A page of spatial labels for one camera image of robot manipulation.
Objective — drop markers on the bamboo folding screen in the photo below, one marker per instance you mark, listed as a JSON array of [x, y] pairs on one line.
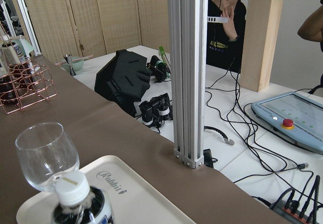
[[98, 27]]

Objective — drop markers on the person in brown shirt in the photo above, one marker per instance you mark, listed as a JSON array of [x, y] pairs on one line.
[[311, 29]]

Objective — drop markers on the person in black hoodie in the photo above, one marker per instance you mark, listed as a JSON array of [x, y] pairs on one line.
[[224, 43]]

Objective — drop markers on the black equipment case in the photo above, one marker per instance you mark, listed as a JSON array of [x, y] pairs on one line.
[[124, 80]]

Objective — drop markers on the telescopic metal pole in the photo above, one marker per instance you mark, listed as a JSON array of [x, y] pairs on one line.
[[163, 56]]

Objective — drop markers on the power strip with plugs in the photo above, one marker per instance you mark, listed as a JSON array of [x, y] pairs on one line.
[[286, 207]]

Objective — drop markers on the white rabbit tray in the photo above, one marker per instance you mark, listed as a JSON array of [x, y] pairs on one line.
[[133, 199]]

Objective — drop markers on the steel jigger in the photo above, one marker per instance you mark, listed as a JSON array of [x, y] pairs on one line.
[[69, 58]]

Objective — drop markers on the aluminium frame post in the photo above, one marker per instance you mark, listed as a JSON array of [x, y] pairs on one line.
[[188, 28]]

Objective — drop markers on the blue teach pendant tablet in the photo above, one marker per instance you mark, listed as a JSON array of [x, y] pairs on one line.
[[295, 116]]

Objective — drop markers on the clear wine glass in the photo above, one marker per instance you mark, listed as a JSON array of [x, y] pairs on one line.
[[45, 153]]

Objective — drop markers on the copper wire bottle basket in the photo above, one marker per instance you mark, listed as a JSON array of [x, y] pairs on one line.
[[13, 97]]

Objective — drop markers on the tea bottle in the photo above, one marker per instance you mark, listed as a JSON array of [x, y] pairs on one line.
[[17, 62], [80, 202]]

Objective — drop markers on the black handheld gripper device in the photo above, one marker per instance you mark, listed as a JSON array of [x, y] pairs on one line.
[[156, 111]]

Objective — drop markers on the green bowl on side table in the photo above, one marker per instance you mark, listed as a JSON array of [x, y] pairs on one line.
[[77, 63]]

